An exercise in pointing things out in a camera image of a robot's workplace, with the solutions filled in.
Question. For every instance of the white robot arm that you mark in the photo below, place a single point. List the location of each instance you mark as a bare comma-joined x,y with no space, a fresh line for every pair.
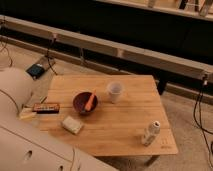
25,148

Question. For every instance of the white sponge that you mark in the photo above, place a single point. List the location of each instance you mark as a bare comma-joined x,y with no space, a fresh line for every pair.
72,125

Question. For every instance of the wooden table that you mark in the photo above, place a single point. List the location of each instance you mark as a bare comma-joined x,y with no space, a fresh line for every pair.
112,129

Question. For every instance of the orange carrot toy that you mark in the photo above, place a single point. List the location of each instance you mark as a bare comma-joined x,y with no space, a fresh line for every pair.
89,103

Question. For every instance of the dark rectangular eraser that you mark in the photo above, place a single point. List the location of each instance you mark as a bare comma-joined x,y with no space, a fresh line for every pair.
46,108

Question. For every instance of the dark brown bowl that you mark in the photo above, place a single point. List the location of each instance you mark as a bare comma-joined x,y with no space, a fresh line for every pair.
79,103

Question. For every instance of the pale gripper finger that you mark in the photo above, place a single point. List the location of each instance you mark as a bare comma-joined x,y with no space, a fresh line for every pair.
26,113

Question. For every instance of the white plastic bottle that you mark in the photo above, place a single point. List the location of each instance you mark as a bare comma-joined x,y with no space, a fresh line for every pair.
150,133

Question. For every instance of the translucent plastic cup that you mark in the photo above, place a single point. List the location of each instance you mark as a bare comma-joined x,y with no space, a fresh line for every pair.
114,90

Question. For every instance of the long metal rail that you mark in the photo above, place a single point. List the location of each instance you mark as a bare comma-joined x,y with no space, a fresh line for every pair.
143,56

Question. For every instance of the dark blue floor box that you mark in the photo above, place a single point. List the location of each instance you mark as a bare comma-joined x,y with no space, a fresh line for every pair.
35,71

